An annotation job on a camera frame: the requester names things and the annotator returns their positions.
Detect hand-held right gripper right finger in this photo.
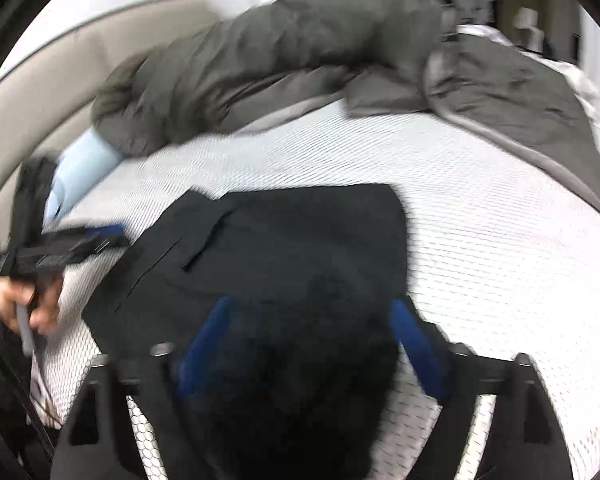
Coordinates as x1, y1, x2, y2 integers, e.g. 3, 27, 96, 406
389, 296, 574, 480

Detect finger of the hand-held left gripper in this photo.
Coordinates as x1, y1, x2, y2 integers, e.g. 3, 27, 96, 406
77, 222, 132, 262

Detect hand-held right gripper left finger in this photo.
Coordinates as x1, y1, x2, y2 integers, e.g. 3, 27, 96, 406
50, 295, 234, 480

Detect black pants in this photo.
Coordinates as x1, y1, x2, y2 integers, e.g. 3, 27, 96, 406
80, 183, 422, 480

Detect person's left hand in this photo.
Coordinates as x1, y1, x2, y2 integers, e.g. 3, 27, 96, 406
0, 277, 64, 337

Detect light blue pillow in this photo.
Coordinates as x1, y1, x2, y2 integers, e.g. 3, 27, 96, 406
42, 127, 122, 222

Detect beige padded headboard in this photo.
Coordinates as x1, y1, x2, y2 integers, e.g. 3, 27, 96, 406
0, 0, 217, 273

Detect white textured bed mattress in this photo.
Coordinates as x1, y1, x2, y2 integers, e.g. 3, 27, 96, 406
30, 99, 600, 480

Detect grey duvet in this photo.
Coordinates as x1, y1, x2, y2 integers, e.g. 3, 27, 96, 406
89, 0, 600, 232

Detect white chair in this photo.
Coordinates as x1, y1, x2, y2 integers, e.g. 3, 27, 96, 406
511, 6, 547, 54

